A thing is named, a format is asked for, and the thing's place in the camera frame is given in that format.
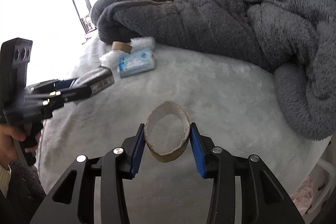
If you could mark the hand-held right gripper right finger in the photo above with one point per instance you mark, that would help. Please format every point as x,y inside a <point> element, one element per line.
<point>198,153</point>

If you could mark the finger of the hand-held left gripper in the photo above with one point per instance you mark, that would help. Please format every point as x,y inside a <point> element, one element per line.
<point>63,83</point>
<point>76,96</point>

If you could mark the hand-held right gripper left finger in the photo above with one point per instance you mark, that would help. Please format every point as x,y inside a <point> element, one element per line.
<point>137,150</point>

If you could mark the small grey box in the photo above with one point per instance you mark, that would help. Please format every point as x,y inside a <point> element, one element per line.
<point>99,81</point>

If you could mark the person's left hand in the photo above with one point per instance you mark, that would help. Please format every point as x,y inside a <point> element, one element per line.
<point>8,140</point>

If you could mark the brown tape roll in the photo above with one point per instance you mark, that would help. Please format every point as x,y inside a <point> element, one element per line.
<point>118,45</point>

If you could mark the bed with grey bedspread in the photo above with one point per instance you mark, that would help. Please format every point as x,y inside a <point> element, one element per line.
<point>210,87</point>

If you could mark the blue tissue pack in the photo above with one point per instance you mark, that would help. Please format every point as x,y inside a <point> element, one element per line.
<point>136,62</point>

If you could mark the person's dark fleece garment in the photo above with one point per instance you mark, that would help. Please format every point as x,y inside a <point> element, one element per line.
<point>26,187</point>

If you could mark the pink cloth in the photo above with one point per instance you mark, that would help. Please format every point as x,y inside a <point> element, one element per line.
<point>302,195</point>

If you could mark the white plastic basket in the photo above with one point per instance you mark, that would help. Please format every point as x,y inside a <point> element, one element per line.
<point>324,176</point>

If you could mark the dark grey fleece blanket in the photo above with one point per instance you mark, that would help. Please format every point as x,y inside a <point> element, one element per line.
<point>223,22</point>

